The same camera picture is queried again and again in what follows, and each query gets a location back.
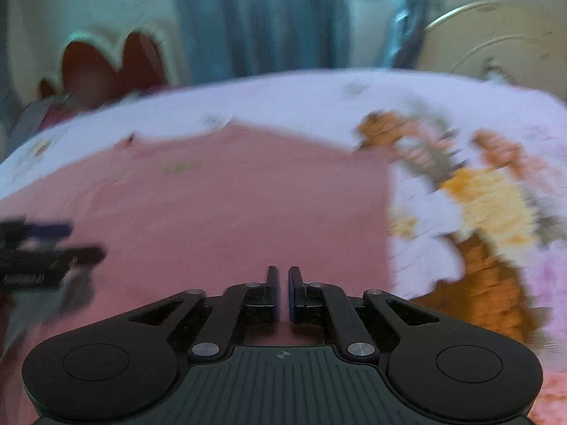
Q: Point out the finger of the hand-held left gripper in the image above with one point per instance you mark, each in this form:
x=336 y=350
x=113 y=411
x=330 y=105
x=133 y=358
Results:
x=86 y=256
x=46 y=231

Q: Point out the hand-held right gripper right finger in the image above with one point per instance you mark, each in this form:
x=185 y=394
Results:
x=292 y=296

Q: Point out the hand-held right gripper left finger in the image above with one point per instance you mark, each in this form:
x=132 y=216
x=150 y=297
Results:
x=275 y=294

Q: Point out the pink knit garment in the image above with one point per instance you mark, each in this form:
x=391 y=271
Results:
x=243 y=195

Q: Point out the pile of clothes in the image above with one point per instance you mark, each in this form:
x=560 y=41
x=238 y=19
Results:
x=40 y=117

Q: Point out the red heart-shaped headboard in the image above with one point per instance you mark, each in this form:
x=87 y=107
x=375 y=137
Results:
x=88 y=71

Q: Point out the floral bedsheet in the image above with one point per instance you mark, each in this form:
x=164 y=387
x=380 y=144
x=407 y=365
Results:
x=310 y=97

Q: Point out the tied blue curtain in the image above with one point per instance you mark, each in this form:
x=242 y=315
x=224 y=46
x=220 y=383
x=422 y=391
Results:
x=409 y=22

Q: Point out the cream round wooden headboard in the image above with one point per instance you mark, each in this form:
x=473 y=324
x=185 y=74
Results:
x=500 y=40

